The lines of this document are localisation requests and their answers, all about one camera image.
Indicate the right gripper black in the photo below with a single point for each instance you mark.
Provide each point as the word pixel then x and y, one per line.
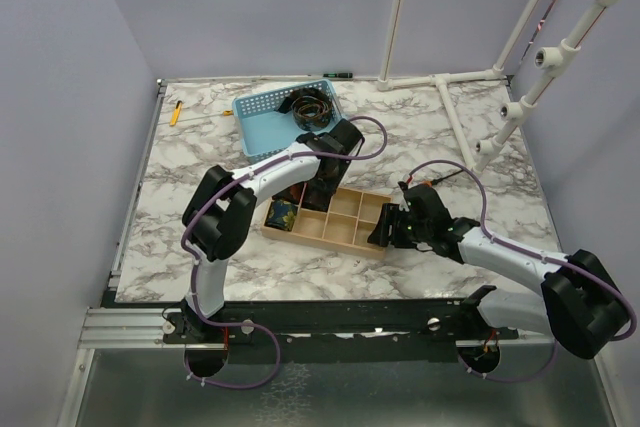
pixel 380 236

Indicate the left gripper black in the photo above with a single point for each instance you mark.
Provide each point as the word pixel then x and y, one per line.
pixel 342 169

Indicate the wooden compartment tray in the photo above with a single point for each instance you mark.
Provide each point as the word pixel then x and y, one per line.
pixel 344 228

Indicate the brown blue floral tie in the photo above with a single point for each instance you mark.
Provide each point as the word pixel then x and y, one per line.
pixel 318 194

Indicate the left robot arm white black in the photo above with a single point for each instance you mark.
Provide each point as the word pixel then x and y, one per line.
pixel 218 217

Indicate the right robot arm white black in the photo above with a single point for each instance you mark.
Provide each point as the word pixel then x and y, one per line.
pixel 571 297

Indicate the rolled black orange tie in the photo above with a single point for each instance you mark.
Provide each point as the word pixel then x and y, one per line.
pixel 311 109

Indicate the green black marker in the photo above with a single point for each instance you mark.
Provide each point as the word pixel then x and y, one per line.
pixel 338 75

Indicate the rolled dark red-leaf tie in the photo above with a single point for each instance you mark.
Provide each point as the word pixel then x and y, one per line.
pixel 292 194

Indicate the blue perforated plastic basket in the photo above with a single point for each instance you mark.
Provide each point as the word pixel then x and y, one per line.
pixel 264 131

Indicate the rolled blue yellow-leaf tie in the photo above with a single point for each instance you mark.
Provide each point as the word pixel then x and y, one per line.
pixel 281 215

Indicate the small yellow utility knife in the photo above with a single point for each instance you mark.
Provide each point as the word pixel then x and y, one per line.
pixel 176 114

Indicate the white PVC pipe rack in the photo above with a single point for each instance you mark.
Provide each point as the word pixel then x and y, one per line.
pixel 552 62

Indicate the orange handle screwdriver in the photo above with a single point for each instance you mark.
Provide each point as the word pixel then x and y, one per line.
pixel 436 181

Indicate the white PVC pipe frame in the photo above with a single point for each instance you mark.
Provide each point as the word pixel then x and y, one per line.
pixel 442 81

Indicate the black mounting rail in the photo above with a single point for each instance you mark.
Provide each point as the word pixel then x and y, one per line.
pixel 333 331

